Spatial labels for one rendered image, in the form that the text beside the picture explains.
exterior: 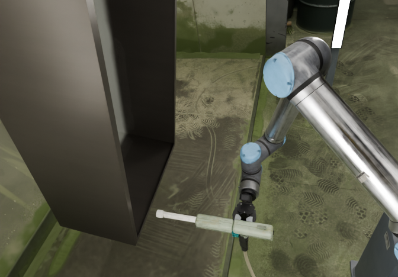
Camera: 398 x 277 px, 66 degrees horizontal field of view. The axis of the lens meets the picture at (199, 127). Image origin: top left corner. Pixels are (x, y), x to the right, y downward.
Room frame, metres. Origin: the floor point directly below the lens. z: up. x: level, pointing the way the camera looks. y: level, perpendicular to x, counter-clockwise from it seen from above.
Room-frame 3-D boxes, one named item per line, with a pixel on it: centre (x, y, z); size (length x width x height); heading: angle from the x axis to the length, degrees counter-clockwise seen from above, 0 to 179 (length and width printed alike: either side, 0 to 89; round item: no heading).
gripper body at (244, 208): (0.72, -0.14, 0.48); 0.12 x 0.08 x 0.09; 158
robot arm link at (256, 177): (0.88, -0.20, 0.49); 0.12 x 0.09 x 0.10; 158
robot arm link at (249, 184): (0.80, -0.17, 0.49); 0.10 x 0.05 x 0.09; 68
